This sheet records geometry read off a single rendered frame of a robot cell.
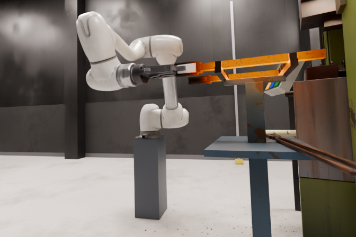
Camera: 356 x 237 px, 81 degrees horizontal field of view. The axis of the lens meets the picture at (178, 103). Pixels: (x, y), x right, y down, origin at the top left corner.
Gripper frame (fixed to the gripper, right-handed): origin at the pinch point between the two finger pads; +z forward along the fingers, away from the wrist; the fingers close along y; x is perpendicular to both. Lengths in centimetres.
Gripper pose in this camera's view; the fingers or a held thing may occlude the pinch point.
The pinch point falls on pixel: (187, 69)
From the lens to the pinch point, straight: 73.7
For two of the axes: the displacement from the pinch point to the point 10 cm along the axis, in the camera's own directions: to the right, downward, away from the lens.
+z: 9.4, -0.5, -3.4
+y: -3.4, -0.5, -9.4
